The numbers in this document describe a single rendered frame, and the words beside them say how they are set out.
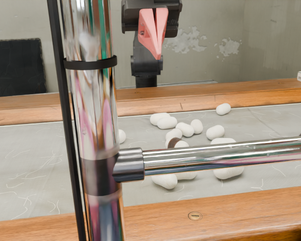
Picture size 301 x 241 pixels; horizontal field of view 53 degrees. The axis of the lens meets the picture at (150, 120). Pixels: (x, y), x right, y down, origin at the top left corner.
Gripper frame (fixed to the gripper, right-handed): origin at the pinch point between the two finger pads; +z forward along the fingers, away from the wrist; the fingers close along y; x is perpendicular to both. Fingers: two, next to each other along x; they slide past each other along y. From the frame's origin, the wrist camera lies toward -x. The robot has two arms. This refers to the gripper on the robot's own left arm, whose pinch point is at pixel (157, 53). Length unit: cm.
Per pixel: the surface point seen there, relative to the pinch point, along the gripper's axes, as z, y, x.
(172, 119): 9.5, 1.5, 5.2
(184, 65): -129, 58, 159
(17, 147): 12.4, -22.0, 5.0
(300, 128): 13.8, 21.2, 3.7
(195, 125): 11.9, 4.5, 3.2
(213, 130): 14.0, 6.3, 1.4
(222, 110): 6.8, 11.4, 8.1
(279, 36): -110, 114, 111
